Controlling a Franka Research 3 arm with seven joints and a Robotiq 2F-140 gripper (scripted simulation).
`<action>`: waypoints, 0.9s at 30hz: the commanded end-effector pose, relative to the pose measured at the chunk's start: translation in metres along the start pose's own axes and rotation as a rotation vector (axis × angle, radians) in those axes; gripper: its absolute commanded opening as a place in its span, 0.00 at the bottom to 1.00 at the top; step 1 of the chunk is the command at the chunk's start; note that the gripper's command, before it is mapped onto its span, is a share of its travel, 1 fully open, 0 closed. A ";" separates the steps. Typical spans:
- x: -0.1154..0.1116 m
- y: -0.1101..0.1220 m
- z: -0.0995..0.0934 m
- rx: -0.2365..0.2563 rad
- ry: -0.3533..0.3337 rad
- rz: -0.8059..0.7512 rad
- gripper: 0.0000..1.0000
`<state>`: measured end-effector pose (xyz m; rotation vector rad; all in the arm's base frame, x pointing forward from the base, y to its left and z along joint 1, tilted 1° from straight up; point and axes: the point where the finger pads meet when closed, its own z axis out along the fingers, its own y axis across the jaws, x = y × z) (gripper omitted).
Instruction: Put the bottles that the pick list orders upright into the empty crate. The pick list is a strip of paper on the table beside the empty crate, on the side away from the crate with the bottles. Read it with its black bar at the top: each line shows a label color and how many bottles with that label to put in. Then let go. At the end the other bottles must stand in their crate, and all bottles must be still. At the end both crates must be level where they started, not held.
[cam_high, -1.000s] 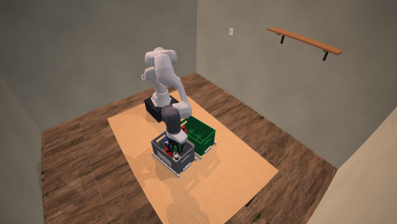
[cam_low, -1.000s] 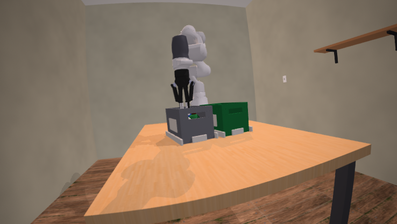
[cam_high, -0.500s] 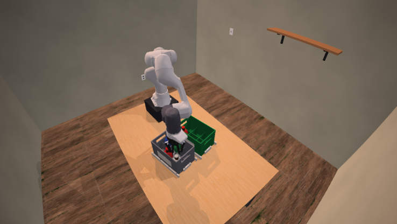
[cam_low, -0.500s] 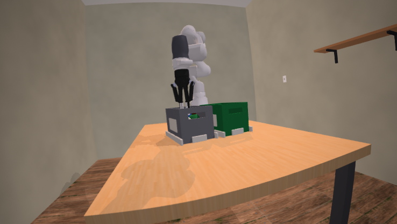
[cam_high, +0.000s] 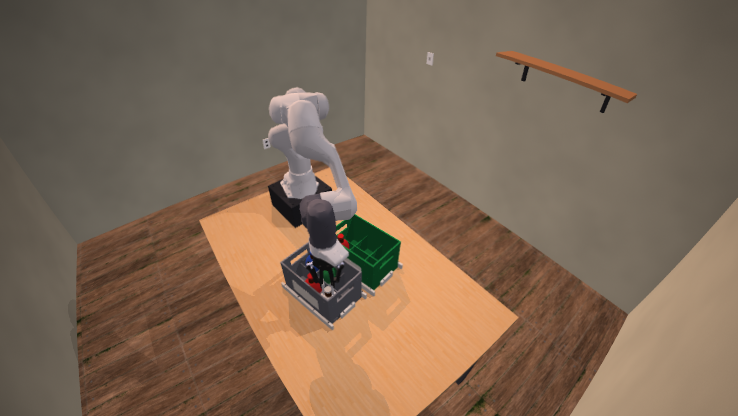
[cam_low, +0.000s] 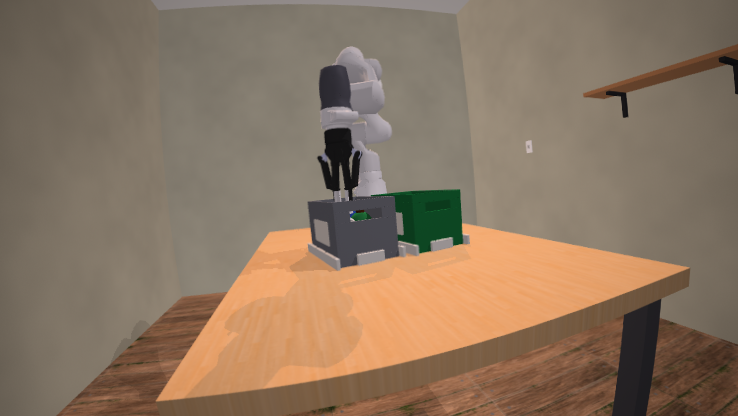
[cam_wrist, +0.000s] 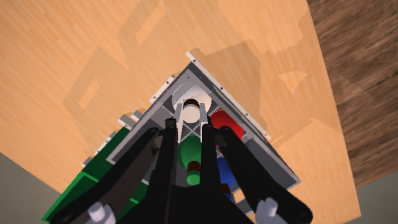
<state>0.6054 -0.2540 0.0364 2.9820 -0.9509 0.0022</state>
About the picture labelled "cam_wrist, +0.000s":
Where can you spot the blue bottle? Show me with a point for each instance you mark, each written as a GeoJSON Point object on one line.
{"type": "Point", "coordinates": [227, 178]}

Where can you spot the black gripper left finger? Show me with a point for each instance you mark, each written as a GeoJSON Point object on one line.
{"type": "Point", "coordinates": [105, 201]}

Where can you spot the green plastic crate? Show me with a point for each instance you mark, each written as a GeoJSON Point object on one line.
{"type": "Point", "coordinates": [92, 172]}

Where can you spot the grey divided bottle crate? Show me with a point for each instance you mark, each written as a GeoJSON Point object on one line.
{"type": "Point", "coordinates": [163, 109]}

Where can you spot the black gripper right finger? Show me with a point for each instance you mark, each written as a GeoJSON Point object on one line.
{"type": "Point", "coordinates": [271, 203]}

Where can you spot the green bottle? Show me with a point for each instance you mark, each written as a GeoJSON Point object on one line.
{"type": "Point", "coordinates": [189, 157]}

